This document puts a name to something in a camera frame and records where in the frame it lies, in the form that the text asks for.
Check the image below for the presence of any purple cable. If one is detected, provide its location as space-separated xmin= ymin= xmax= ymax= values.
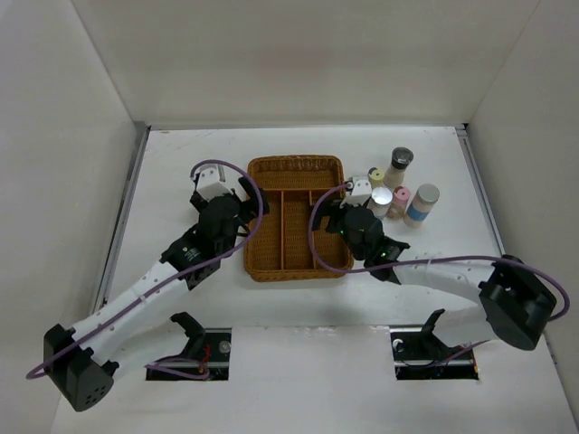
xmin=308 ymin=182 xmax=571 ymax=323
xmin=25 ymin=160 xmax=265 ymax=379

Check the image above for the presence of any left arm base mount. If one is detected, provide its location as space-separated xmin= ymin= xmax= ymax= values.
xmin=146 ymin=312 xmax=233 ymax=382

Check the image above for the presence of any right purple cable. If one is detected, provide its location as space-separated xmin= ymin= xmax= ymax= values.
xmin=308 ymin=182 xmax=571 ymax=323

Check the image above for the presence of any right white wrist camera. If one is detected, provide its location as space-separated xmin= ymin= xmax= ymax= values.
xmin=342 ymin=175 xmax=373 ymax=206

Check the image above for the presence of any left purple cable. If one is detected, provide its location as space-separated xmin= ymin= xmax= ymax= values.
xmin=25 ymin=160 xmax=265 ymax=379

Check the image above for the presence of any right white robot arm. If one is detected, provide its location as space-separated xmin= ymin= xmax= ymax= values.
xmin=311 ymin=201 xmax=555 ymax=358

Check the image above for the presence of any black grinder top spice bottle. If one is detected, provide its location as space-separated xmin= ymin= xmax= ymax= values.
xmin=384 ymin=146 xmax=413 ymax=190

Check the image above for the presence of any silver lid blue label jar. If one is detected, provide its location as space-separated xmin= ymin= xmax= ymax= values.
xmin=403 ymin=184 xmax=440 ymax=228
xmin=366 ymin=187 xmax=393 ymax=219

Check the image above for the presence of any yellow lid spice bottle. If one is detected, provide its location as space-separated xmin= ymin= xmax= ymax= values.
xmin=367 ymin=167 xmax=385 ymax=189

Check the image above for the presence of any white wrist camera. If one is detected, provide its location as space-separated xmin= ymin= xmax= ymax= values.
xmin=193 ymin=164 xmax=230 ymax=201
xmin=342 ymin=175 xmax=373 ymax=206

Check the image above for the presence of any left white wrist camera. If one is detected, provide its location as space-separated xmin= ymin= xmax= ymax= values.
xmin=193 ymin=164 xmax=230 ymax=201

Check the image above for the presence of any brown wicker divided tray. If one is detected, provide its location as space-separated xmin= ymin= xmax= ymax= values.
xmin=243 ymin=155 xmax=344 ymax=282

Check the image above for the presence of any pink lid spice bottle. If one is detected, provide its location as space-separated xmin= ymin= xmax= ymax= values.
xmin=386 ymin=186 xmax=411 ymax=220

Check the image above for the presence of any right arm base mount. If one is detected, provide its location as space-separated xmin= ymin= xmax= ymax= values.
xmin=390 ymin=309 xmax=479 ymax=381

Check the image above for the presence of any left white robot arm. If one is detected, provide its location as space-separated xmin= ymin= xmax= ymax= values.
xmin=42 ymin=172 xmax=269 ymax=412

